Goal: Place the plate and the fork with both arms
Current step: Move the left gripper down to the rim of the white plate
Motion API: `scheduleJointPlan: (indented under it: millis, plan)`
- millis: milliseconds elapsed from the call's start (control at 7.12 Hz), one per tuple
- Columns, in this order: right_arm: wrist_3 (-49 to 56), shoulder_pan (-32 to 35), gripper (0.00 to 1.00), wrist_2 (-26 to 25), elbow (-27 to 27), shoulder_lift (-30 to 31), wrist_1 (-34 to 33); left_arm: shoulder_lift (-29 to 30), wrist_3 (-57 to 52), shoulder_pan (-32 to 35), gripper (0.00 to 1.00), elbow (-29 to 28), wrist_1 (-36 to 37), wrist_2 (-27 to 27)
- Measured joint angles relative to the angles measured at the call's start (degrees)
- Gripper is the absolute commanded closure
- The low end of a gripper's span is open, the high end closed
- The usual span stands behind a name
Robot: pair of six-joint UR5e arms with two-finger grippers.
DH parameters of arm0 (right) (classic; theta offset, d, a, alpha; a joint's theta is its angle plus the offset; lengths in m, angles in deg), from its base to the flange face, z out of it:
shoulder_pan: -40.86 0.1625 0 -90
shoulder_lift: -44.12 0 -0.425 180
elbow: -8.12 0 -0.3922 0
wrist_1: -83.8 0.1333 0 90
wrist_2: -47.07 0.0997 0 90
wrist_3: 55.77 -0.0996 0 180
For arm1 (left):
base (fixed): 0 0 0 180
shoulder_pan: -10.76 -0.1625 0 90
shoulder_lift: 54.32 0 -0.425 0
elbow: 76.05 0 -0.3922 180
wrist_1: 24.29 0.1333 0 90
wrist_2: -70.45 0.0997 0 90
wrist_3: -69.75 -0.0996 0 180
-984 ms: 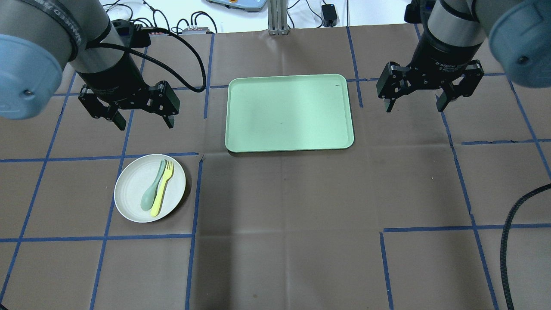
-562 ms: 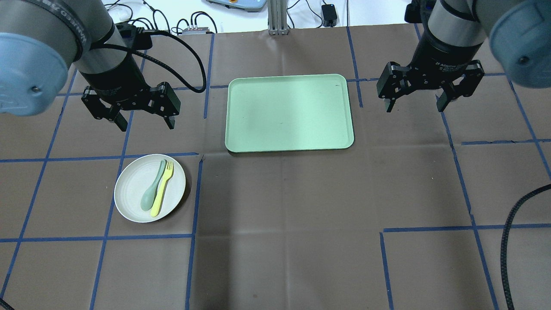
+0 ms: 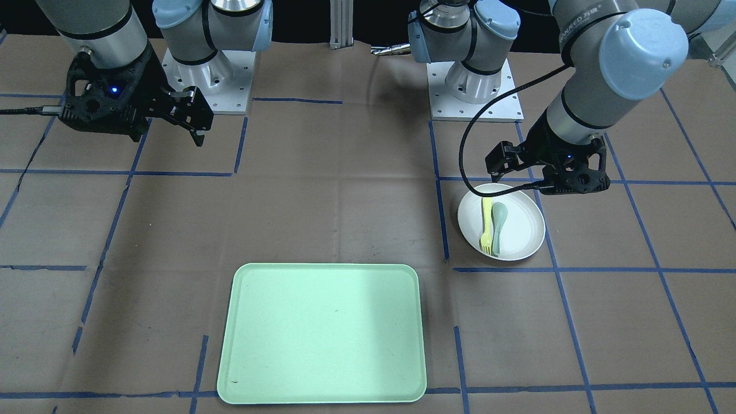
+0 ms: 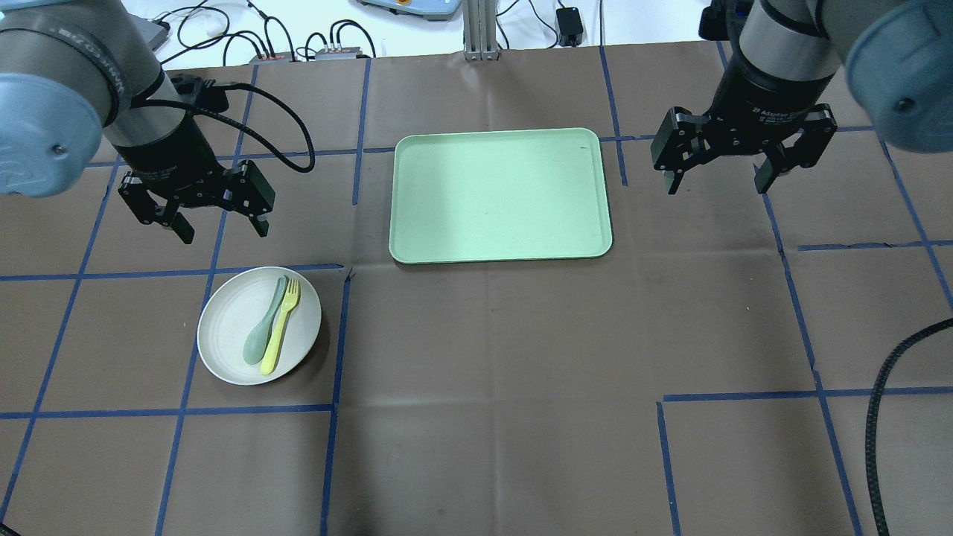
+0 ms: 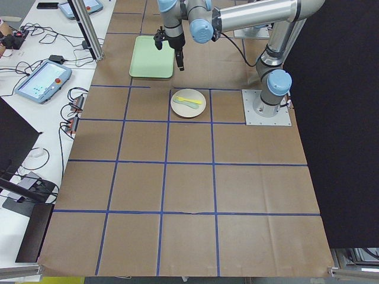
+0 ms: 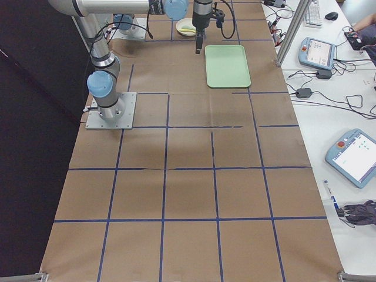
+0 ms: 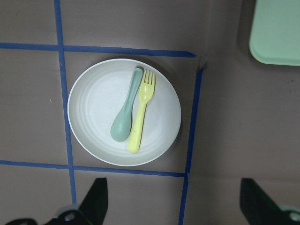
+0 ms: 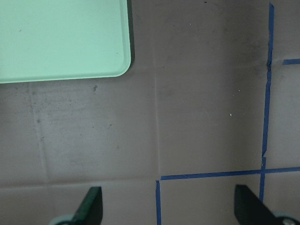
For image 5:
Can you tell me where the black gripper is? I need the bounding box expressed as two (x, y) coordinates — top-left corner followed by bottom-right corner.
(169, 34), (185, 71)

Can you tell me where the yellow plastic fork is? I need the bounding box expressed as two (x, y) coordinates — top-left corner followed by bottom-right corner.
(175, 96), (202, 105)

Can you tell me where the teal plastic spoon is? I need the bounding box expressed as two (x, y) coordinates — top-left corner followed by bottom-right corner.
(174, 97), (199, 109)

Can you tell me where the beige round plate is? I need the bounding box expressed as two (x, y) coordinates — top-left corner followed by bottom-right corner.
(170, 89), (207, 118)

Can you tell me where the light green tray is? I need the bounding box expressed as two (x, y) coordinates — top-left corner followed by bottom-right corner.
(129, 35), (174, 79)

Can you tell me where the far teach pendant tablet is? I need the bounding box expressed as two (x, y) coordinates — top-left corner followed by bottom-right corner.
(57, 0), (104, 20)

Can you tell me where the teach pendant tablet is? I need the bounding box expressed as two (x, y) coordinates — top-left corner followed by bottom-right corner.
(57, 0), (104, 20)
(15, 60), (72, 104)

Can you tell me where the orange black usb hub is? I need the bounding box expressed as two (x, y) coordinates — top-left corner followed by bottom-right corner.
(69, 95), (85, 113)

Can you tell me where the black power adapter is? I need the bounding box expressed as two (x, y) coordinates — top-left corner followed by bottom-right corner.
(49, 54), (66, 64)

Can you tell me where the near teach pendant tablet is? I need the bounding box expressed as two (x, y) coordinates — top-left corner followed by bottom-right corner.
(15, 60), (72, 104)

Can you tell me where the black smartphone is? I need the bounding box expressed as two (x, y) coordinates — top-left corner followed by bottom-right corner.
(37, 2), (59, 9)

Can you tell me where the black electronics box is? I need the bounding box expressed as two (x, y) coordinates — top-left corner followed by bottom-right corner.
(1, 30), (29, 50)

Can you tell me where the black monitor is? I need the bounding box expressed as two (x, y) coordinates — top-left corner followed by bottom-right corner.
(0, 99), (40, 180)

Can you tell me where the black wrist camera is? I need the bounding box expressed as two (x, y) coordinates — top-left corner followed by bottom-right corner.
(153, 26), (166, 50)

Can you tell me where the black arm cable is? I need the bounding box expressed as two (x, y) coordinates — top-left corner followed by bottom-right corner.
(218, 31), (259, 67)

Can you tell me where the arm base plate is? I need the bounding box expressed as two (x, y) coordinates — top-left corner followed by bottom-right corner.
(242, 89), (292, 127)
(234, 29), (269, 40)

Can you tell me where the aluminium frame post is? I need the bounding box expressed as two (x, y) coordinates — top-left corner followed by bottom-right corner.
(68, 0), (104, 62)

